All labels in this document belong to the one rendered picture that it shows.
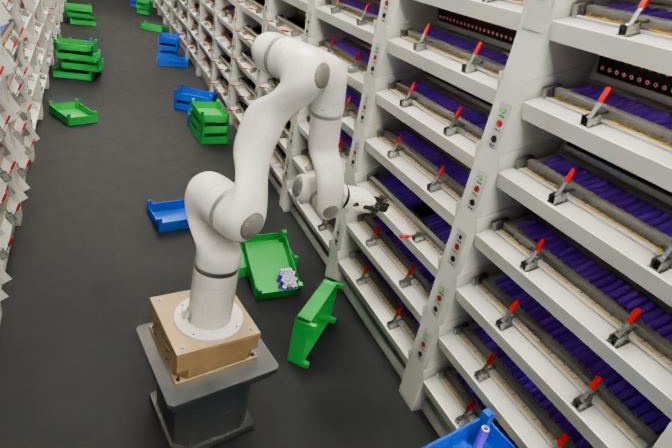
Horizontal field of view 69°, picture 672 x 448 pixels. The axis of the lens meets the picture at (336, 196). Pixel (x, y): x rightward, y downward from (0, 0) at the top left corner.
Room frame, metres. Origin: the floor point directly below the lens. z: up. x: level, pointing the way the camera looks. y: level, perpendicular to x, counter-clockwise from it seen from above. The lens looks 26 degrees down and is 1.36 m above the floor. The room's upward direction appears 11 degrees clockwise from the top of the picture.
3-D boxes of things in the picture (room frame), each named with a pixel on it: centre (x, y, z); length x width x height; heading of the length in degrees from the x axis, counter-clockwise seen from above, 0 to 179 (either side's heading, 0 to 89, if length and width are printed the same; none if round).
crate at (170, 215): (2.16, 0.76, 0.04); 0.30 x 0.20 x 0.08; 129
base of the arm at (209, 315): (1.06, 0.28, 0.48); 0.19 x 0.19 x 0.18
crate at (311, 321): (1.48, -0.02, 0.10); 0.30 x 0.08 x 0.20; 164
